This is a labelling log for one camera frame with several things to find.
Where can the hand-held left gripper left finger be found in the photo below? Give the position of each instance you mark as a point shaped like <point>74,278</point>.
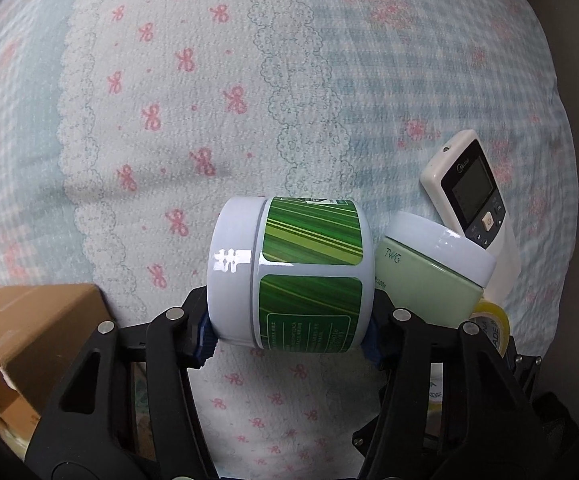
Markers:
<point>203,336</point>

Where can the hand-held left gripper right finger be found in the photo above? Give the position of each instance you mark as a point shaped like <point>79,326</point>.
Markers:
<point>372,344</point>

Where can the white jar with green label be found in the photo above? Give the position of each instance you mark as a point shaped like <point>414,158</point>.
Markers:
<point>289,272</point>

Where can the pale green jar white lid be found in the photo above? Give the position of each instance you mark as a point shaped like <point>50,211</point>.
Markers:
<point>432,272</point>

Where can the yellow tape roll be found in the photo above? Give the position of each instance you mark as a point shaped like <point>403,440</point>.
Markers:
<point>494,327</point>

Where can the white remote control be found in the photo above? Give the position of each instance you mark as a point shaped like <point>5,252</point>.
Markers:
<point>477,205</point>

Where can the brown cardboard box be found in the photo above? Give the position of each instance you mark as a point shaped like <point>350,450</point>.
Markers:
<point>19,345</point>

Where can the bow-print bed sheet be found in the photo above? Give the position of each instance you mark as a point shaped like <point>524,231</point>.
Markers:
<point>269,125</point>

